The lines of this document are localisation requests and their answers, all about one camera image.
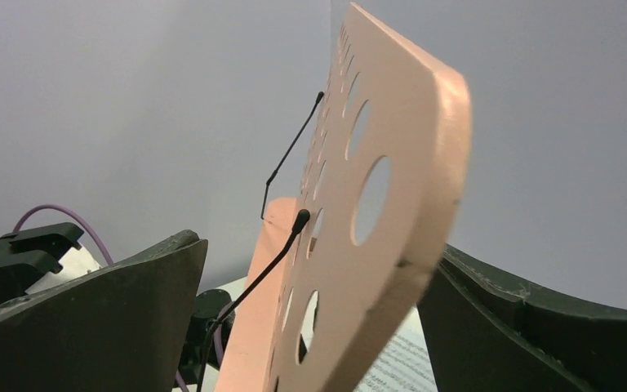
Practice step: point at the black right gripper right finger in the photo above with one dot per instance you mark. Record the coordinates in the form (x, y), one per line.
(489, 330)

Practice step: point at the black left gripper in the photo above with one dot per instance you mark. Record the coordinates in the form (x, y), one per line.
(31, 257)

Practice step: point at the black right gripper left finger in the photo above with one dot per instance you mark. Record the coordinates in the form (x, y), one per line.
(120, 328)

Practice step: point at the pink perforated music stand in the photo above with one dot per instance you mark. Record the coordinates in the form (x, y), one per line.
(382, 183)

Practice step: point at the white sheet music paper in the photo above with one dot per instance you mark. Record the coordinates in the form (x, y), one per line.
(404, 364)

